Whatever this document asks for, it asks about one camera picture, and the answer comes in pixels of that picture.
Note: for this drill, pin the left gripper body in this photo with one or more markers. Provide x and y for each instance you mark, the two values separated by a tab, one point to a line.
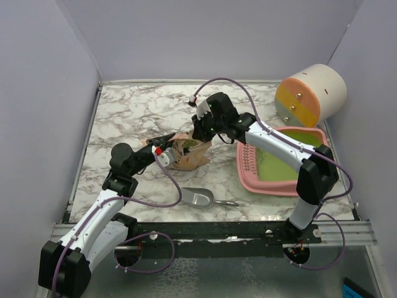
144	159

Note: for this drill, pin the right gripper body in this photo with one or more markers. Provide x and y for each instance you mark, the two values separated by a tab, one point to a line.
206	125

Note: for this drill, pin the cat litter bag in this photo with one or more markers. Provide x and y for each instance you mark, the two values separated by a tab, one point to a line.
190	154

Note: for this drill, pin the grey metal litter scoop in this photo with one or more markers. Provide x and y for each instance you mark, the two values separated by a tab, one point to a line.
202	198

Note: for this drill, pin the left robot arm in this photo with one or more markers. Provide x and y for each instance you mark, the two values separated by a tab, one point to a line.
66	265

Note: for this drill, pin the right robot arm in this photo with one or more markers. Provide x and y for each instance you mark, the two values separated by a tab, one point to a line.
315	166

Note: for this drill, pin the pink litter box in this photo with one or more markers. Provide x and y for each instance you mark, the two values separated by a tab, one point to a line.
263	173

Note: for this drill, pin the black base bar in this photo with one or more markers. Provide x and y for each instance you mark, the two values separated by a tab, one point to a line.
161	240

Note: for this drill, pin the cylindrical drawer cabinet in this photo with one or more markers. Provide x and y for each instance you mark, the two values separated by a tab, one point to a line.
310	96

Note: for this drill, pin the blue object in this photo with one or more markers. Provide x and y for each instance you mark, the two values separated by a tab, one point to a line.
350	289

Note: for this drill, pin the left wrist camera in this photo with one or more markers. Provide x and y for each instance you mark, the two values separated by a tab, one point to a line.
163	157

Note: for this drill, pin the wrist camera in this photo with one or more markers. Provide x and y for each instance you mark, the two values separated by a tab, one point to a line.
163	157
202	107

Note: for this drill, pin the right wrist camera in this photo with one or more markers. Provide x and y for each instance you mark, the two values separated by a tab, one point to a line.
202	107

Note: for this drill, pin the aluminium frame rail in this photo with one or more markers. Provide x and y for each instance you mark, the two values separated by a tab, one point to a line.
356	233

